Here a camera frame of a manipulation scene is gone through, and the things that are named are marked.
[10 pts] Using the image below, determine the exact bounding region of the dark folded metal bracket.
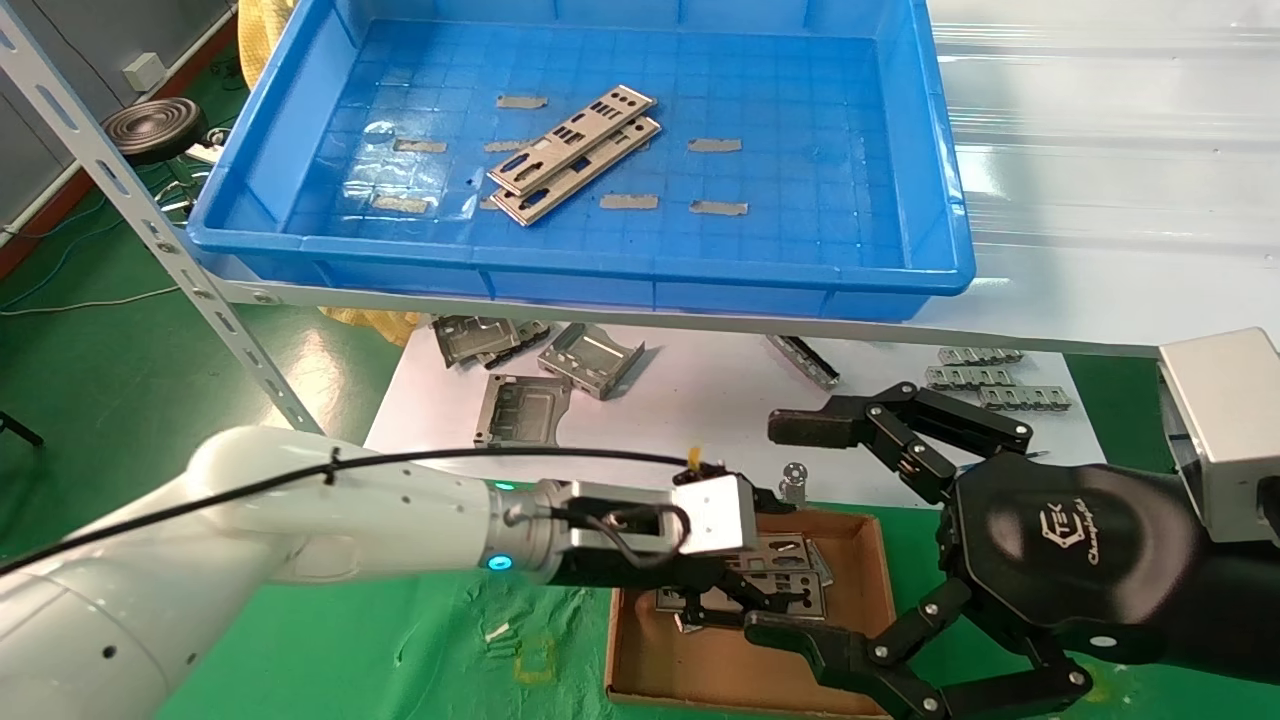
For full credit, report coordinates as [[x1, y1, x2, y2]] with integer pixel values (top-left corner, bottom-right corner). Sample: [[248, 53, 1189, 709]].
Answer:
[[478, 320, 553, 369]]

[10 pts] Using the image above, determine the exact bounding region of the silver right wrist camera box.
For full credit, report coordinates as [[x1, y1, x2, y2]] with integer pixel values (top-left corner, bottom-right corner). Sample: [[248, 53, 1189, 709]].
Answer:
[[1157, 328, 1280, 546]]

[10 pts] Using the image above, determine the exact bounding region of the black camera cable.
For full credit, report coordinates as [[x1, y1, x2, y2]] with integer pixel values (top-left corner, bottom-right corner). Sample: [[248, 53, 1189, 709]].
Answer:
[[0, 446, 701, 581]]

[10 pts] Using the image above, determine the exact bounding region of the blue plastic tray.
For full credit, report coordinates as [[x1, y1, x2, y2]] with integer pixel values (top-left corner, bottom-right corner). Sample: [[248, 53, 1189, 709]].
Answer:
[[187, 0, 977, 323]]

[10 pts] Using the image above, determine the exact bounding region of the white floor cable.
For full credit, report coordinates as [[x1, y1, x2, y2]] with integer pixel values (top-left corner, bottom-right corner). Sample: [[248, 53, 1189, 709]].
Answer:
[[0, 287, 183, 318]]

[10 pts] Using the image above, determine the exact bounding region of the grey folded metal bracket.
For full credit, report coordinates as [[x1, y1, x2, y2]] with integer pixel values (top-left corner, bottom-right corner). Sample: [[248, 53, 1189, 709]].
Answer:
[[435, 315, 523, 369]]

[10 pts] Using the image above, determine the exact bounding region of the long grey metal strip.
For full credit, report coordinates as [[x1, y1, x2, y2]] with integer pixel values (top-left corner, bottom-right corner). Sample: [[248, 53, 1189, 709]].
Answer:
[[767, 335, 841, 391]]

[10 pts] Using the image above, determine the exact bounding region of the grey metal box bracket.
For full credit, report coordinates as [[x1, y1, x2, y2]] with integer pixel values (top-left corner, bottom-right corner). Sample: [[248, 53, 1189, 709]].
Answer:
[[538, 322, 647, 401]]

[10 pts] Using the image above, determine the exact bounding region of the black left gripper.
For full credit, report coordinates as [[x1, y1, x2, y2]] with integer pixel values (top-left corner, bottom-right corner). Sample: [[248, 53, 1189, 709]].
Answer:
[[545, 382, 1093, 720]]

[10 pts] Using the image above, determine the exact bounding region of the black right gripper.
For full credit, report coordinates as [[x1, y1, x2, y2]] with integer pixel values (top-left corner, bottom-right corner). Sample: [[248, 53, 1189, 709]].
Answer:
[[938, 452, 1280, 686]]

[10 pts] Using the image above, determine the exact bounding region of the green table cloth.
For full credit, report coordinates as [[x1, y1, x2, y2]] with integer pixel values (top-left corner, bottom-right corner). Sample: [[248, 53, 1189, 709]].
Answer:
[[150, 470, 1280, 720]]

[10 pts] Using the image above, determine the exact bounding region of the white paper sheet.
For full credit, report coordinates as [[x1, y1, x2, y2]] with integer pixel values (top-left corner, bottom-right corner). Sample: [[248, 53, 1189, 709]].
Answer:
[[362, 318, 1109, 511]]

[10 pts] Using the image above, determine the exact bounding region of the black round disc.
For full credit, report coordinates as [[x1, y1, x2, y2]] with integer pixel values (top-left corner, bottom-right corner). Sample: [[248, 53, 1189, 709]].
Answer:
[[102, 97, 208, 167]]

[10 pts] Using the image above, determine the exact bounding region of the grey slotted shelf upright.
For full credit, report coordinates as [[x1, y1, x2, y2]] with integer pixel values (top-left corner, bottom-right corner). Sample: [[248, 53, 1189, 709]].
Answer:
[[0, 5, 324, 434]]

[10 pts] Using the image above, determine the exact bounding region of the flat grey metal frame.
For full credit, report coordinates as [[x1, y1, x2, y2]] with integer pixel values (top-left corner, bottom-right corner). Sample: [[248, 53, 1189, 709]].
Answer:
[[474, 374, 574, 448]]

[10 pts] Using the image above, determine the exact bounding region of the brown cardboard box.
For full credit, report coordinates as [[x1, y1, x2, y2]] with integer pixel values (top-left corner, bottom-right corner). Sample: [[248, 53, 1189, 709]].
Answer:
[[605, 505, 898, 719]]

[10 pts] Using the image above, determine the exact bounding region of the grey metal shelf rail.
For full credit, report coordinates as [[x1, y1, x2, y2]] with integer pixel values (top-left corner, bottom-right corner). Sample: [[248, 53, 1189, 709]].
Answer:
[[190, 255, 1166, 359]]

